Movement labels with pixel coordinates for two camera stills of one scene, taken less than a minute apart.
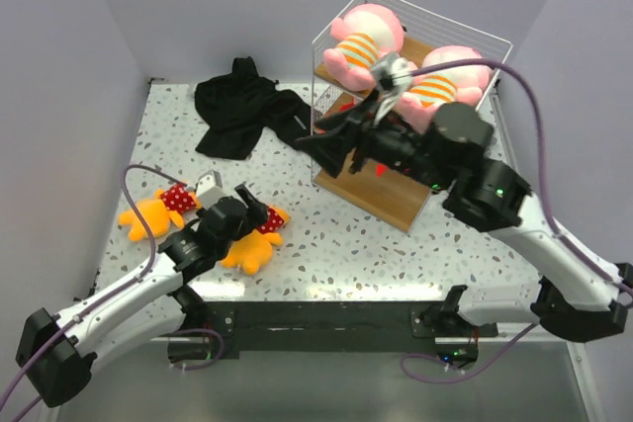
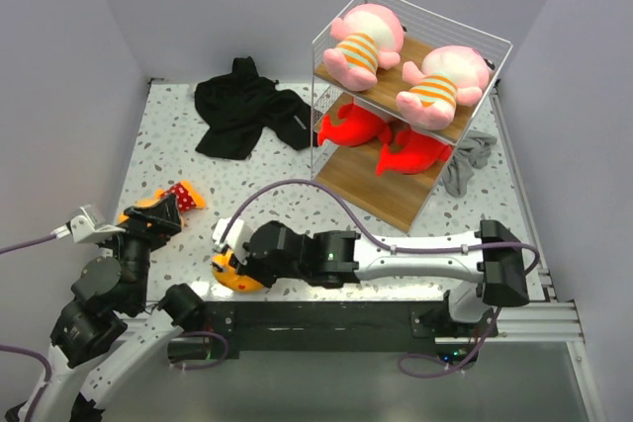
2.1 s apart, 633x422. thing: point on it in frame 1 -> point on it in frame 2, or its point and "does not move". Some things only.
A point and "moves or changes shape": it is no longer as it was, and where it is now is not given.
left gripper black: [255, 214] -> [137, 224]
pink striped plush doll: [366, 33] does not move
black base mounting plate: [385, 326] does not move
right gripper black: [330, 149] -> [249, 268]
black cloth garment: [239, 105] does not move
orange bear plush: [253, 250] moves or changes shape
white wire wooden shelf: [413, 58] does not move
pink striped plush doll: [428, 92] does not move
